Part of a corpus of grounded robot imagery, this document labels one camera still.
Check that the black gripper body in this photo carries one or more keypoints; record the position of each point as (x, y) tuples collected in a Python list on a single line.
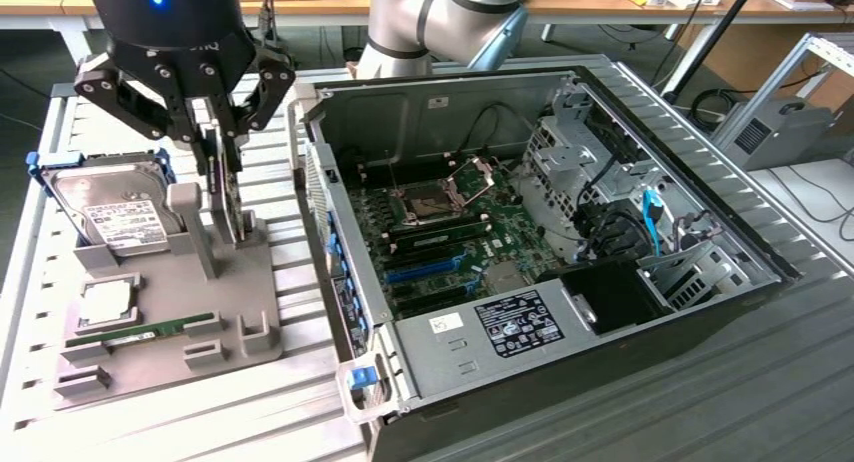
[(174, 32)]

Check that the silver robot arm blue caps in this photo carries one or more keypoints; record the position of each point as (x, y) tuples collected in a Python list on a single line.
[(427, 17)]

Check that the hard disk blue carrier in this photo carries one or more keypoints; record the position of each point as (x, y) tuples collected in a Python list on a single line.
[(114, 217)]

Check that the thin socket locking lever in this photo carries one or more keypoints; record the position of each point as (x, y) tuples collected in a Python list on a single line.
[(393, 172)]

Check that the CPU socket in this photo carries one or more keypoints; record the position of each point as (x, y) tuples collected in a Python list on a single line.
[(423, 207)]

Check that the metal socket cover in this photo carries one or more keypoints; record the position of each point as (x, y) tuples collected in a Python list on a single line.
[(477, 174)]

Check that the dark RAM stick with label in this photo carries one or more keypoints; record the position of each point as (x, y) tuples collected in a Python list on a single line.
[(441, 237)]

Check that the grey plastic parts rack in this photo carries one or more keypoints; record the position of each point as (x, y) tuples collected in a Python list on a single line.
[(174, 292)]

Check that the silver CPU chip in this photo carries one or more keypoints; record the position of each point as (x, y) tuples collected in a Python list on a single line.
[(107, 302)]

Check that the blue expansion slot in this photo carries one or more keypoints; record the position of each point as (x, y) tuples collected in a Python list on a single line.
[(427, 269)]

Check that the green motherboard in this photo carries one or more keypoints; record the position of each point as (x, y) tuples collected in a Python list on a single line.
[(507, 242)]

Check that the green RAM stick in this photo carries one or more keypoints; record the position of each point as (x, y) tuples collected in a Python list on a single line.
[(134, 333)]

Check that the silver metal disk bay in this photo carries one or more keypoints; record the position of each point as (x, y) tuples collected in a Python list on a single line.
[(567, 167)]

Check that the wooden desk white legs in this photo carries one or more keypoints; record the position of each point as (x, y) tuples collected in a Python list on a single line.
[(587, 7)]

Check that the silver chipset heatsink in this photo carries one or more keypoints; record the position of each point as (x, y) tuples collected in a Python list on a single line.
[(507, 277)]

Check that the grey power supply unit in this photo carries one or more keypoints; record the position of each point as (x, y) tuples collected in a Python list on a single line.
[(467, 342)]

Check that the black tripod pole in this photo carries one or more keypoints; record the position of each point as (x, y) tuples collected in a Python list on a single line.
[(716, 32)]

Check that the grey metal box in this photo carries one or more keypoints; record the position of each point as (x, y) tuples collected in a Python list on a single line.
[(781, 132)]

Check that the open black PC case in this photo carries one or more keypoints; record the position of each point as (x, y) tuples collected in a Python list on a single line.
[(601, 392)]

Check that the aluminium profile frame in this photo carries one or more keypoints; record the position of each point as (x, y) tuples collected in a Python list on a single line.
[(830, 47)]

